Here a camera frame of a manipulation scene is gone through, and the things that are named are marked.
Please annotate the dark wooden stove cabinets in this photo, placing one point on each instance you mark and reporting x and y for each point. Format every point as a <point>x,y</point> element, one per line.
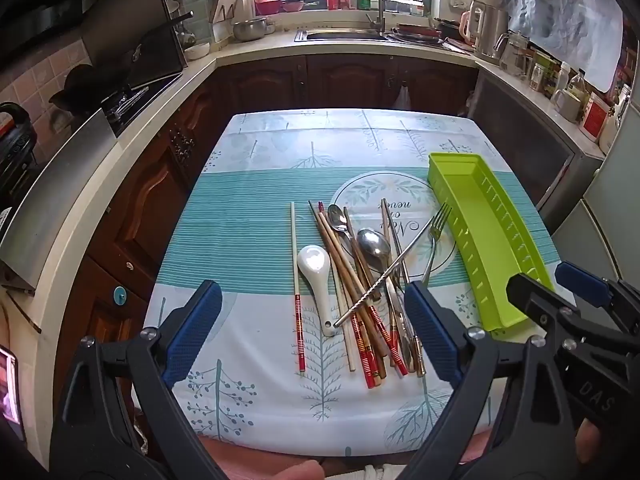
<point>145,200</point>

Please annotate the large steel spoon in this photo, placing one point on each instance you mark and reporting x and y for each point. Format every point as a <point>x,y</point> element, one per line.
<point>374,247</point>

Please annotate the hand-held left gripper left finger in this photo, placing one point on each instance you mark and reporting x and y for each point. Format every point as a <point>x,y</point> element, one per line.
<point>192,330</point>

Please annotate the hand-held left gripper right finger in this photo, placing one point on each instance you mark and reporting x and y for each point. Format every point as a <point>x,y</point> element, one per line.
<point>430,330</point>

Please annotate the red frying pan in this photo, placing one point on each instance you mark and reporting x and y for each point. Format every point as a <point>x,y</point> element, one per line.
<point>417,32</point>

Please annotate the red label container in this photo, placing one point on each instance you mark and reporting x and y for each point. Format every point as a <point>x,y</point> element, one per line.
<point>595,117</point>

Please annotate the steel kitchen sink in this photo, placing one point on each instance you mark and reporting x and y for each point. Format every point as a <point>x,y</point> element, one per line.
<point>345,36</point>

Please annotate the steel kitchen faucet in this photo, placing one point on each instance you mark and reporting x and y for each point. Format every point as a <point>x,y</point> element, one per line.
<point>374,0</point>

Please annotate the plastic wall sheet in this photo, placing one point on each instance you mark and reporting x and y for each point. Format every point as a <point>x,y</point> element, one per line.
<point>565,15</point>

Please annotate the row of condiment bottles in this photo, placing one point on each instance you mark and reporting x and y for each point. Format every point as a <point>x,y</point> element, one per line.
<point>545,72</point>

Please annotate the blue round cabinet knob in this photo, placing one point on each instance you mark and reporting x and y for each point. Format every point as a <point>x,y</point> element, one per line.
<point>120,295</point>

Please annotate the white ceramic spoon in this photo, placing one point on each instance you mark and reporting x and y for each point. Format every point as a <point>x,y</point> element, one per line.
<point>314,262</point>

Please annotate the black gas stove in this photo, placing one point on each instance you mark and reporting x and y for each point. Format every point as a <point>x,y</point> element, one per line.
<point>135,100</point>

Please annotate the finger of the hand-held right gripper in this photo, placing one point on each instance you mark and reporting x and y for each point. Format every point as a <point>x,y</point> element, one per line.
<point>582,282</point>
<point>540,305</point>

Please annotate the green plastic utensil tray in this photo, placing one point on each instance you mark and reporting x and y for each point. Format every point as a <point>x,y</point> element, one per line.
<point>480,210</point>

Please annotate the grey refrigerator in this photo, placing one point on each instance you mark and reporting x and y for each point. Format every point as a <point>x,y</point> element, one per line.
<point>610,200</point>

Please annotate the small white bowl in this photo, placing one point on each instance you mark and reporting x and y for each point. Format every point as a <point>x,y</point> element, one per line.
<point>196,51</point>

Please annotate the white hanging cloth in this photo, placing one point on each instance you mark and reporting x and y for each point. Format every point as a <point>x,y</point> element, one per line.
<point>401,97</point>

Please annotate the steel mixing bowl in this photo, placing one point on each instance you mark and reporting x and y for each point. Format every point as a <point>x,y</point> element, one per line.
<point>250,29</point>

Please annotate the plain pale wooden chopstick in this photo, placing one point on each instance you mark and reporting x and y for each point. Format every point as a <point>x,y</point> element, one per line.
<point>347,345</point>

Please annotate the white pink electric kettle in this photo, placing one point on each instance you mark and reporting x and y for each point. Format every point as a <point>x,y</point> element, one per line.
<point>472,22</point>

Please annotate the teal leaf print tablecloth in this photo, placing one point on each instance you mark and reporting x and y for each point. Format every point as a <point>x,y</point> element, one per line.
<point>240,220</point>

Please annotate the steel canister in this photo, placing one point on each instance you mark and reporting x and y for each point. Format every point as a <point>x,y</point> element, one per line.
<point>494,30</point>

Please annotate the steel splash panel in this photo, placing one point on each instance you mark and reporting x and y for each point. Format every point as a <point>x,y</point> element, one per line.
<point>55,200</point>

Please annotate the smartphone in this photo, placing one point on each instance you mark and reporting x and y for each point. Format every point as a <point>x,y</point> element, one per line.
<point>10,390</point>

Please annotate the glass pitcher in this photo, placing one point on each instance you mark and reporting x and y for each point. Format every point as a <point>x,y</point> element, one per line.
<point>515,52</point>

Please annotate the steel cabinet door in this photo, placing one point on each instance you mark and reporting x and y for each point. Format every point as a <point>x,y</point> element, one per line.
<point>525,135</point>

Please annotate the person's right hand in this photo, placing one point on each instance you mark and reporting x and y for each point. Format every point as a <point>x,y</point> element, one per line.
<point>587,442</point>

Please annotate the steel fork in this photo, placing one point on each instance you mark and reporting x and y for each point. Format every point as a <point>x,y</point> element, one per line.
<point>439,225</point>

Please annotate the white mug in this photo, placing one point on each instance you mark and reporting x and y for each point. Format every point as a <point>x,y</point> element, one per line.
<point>567,102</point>

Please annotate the red plastic basin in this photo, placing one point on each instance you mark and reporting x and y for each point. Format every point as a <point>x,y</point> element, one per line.
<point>267,5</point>

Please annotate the black wok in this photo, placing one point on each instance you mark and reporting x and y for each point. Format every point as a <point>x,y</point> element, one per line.
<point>85,82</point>

